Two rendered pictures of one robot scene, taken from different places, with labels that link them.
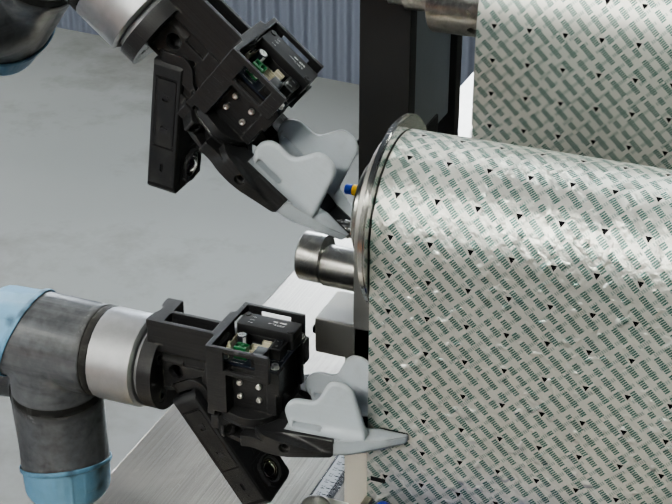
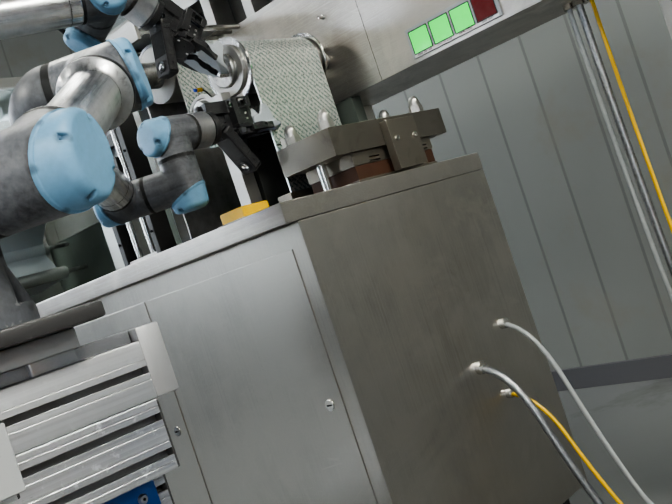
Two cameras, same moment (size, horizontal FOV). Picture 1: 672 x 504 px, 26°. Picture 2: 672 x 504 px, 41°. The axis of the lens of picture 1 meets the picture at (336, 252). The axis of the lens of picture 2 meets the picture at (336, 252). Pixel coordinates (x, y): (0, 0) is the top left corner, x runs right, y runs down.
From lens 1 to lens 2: 2.07 m
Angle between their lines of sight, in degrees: 72
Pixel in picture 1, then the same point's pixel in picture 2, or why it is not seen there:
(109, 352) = (202, 115)
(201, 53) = (171, 18)
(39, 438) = (192, 165)
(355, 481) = (250, 189)
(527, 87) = (194, 79)
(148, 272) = not seen: outside the picture
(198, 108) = (182, 31)
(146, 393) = (219, 126)
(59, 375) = (191, 130)
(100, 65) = not seen: outside the picture
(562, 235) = (282, 44)
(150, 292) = not seen: outside the picture
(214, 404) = (239, 120)
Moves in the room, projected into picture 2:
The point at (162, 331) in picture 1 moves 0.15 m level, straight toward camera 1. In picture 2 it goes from (210, 106) to (276, 80)
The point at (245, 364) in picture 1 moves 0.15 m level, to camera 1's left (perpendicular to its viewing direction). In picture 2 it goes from (238, 105) to (205, 102)
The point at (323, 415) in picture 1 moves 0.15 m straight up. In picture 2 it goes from (263, 116) to (242, 51)
